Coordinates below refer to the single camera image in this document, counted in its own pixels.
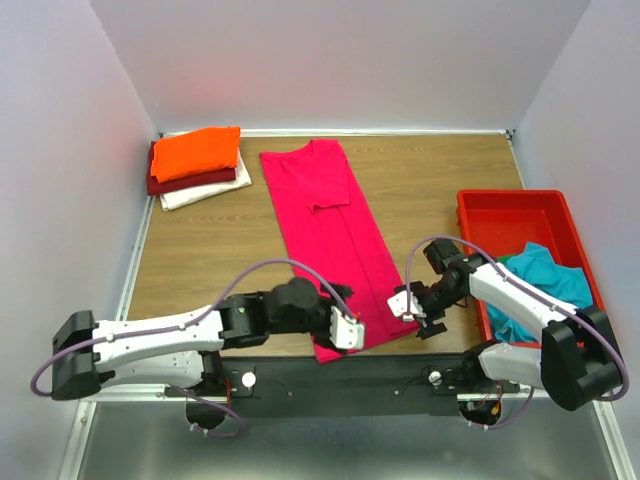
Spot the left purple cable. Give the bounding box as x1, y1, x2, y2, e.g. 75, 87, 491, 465
30, 258, 359, 399

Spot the teal t shirt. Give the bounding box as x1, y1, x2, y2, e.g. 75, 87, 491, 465
486, 242, 593, 343

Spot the aluminium frame rail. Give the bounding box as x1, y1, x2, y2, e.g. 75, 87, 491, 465
79, 358, 614, 404

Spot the pink t shirt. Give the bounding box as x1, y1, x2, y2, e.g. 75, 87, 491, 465
260, 139, 417, 349

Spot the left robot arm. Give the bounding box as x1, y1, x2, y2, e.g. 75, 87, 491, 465
50, 277, 365, 401

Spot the orange folded t shirt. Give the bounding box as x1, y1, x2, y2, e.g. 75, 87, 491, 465
150, 126, 241, 183

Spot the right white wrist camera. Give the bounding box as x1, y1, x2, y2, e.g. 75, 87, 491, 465
386, 285, 425, 323

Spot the dark red folded t shirt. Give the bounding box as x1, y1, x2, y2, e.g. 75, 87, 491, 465
146, 142, 236, 196

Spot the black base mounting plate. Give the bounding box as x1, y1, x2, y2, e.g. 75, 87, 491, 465
193, 353, 519, 418

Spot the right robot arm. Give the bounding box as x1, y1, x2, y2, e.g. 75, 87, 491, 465
403, 236, 630, 411

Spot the red plastic bin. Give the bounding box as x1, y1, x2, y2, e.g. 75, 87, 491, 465
456, 188, 617, 346

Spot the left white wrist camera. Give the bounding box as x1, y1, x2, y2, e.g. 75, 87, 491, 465
329, 306, 365, 350

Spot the green t shirt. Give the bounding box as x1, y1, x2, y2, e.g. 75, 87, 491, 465
497, 254, 515, 264

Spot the white folded t shirt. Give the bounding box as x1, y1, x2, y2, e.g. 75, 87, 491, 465
159, 152, 252, 211

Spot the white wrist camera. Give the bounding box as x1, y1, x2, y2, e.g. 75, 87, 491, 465
329, 306, 365, 350
386, 285, 425, 323

